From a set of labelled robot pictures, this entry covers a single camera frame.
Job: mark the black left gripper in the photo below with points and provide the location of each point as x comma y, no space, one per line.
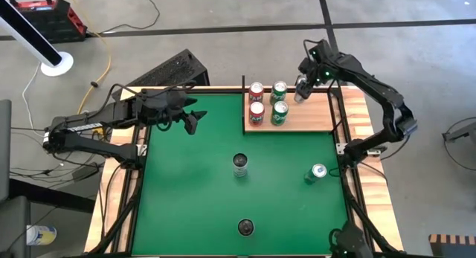
167,105

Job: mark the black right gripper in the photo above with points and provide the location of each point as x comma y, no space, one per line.
312,74

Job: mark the green Sprite can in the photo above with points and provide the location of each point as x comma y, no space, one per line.
278,98
279,118

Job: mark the red Fanta can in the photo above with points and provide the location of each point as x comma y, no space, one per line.
256,118
256,96

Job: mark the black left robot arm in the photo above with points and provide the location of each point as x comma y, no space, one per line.
93,148

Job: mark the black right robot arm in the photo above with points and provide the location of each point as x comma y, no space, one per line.
372,83

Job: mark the wooden shelf board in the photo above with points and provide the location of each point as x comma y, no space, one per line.
316,116

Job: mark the black perforated computer case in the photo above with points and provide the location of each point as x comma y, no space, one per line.
175,68

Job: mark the wooden tray platform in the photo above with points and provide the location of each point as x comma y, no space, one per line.
243,113

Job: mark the green table mat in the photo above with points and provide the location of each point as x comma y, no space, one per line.
204,206

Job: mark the white stand with round base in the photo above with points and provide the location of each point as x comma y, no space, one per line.
56,66

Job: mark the red black toolbox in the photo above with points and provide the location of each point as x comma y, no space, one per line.
56,24

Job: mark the grey floor stand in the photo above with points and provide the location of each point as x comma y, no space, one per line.
465,133

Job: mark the black floor bar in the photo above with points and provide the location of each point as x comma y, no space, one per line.
52,198

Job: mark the grey cabinet panel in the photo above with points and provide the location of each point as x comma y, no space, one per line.
4,150

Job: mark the white yellow canister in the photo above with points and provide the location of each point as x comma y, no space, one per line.
41,235

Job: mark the dark grey box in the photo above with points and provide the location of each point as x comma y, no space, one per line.
15,228

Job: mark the black orange striped block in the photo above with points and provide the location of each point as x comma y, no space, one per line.
453,247

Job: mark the black table frame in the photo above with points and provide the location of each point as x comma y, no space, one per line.
212,91

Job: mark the silver mounting bracket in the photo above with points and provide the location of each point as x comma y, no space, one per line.
341,148
142,150

